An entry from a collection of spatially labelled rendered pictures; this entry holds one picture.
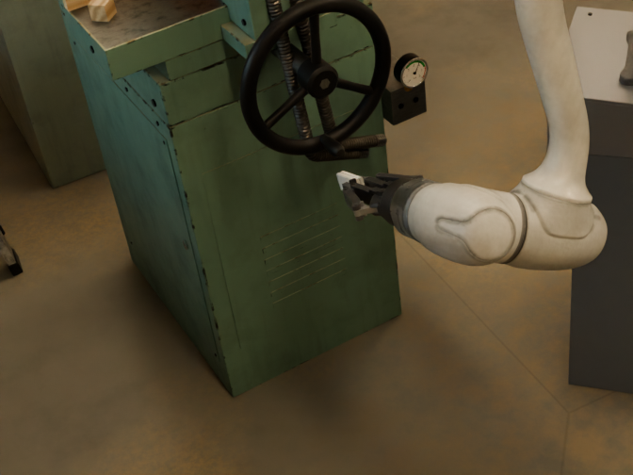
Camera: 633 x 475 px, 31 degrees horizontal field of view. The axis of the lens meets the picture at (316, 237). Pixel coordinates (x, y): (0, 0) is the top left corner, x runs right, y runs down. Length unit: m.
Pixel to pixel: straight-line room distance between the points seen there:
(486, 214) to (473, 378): 1.04
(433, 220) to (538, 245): 0.16
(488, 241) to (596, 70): 0.67
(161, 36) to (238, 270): 0.56
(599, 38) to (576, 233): 0.66
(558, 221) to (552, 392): 0.91
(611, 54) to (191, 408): 1.15
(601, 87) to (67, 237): 1.56
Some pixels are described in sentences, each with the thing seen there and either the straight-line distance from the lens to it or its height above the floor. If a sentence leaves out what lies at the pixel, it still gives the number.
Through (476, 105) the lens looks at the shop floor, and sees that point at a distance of 3.33.
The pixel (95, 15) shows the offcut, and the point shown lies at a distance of 2.07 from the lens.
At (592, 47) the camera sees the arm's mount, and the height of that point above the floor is 0.71.
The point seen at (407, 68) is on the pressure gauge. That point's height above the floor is 0.68.
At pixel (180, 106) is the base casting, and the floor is 0.74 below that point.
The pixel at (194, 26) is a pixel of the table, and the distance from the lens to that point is 2.03.
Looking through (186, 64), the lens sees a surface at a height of 0.82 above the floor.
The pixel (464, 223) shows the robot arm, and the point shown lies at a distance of 1.52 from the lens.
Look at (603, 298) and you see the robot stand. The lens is 2.32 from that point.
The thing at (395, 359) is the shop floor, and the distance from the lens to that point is 2.57.
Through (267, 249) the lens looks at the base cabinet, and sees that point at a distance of 2.33.
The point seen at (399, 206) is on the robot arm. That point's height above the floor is 0.82.
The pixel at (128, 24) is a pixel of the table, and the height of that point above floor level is 0.90.
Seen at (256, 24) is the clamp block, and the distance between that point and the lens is 1.96.
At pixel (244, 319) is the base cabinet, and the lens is 2.41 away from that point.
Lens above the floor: 1.83
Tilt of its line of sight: 39 degrees down
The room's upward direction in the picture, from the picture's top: 9 degrees counter-clockwise
